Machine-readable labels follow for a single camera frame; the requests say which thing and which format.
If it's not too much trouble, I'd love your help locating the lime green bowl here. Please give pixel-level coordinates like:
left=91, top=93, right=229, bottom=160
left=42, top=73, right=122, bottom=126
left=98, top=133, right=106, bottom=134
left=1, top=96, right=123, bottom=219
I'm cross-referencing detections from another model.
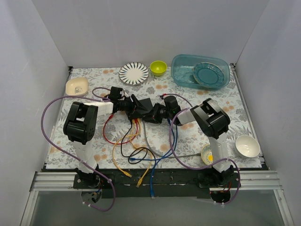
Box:
left=150, top=60, right=167, bottom=76

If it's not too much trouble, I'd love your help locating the yellow patterned small bowl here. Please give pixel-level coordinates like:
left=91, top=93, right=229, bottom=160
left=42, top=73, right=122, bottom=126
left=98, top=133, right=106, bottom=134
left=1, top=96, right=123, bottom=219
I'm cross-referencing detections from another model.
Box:
left=201, top=144, right=213, bottom=165

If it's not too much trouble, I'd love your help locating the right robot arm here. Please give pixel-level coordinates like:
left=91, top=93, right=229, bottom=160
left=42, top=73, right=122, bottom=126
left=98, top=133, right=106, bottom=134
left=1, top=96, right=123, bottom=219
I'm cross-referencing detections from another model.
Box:
left=143, top=96, right=232, bottom=187

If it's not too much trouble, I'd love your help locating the cream square dish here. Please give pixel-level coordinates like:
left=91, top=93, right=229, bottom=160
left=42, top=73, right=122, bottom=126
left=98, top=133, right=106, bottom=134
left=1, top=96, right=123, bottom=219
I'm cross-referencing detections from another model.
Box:
left=65, top=77, right=88, bottom=96

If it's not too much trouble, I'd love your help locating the red ethernet cable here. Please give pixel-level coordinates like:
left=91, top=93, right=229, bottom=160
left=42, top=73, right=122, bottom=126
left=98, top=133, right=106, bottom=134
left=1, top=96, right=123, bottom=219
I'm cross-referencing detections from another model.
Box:
left=119, top=119, right=141, bottom=144
left=103, top=114, right=131, bottom=144

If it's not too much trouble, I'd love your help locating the loose red ethernet cable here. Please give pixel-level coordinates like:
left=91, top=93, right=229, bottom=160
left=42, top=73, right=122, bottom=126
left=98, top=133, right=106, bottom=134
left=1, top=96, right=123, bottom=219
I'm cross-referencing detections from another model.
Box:
left=103, top=114, right=131, bottom=144

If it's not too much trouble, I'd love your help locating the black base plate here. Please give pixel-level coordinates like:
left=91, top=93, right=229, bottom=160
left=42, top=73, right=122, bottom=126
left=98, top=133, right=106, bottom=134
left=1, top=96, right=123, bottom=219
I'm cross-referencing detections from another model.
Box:
left=73, top=169, right=239, bottom=199

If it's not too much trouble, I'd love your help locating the striped white plate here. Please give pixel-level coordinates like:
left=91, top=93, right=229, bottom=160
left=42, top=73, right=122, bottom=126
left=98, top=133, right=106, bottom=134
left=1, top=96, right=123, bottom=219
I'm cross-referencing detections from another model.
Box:
left=119, top=62, right=149, bottom=86

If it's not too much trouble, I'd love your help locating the white ceramic bowl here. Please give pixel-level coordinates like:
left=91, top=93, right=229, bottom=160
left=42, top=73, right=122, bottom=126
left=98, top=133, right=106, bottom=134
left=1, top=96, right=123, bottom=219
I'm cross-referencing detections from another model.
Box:
left=235, top=136, right=260, bottom=158

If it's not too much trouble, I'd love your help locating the teal plastic tub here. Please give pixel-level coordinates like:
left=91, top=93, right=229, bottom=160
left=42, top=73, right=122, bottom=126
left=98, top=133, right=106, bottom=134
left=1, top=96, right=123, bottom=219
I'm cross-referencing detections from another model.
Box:
left=171, top=54, right=230, bottom=90

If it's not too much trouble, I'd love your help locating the aluminium frame rail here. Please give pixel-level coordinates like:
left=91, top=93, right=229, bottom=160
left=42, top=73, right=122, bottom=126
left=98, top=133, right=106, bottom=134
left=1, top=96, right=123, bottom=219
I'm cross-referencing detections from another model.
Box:
left=21, top=169, right=294, bottom=226

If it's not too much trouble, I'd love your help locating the teal glass plate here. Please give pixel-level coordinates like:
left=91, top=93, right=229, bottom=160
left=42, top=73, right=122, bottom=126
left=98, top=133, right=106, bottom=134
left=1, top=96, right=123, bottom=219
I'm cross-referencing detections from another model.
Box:
left=193, top=62, right=226, bottom=88

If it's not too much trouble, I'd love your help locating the black ethernet cable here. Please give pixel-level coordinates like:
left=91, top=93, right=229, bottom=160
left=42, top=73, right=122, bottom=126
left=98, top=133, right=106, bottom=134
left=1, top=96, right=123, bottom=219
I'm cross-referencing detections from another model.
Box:
left=119, top=120, right=156, bottom=170

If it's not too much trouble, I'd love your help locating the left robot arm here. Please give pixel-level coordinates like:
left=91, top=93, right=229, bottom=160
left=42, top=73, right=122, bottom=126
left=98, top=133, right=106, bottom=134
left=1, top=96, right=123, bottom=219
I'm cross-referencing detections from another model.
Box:
left=63, top=87, right=152, bottom=188

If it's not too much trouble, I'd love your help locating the dark grey network switch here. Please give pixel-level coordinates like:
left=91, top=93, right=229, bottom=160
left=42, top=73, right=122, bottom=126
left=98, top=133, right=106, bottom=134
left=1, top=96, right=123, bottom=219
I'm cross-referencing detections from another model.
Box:
left=138, top=98, right=153, bottom=114

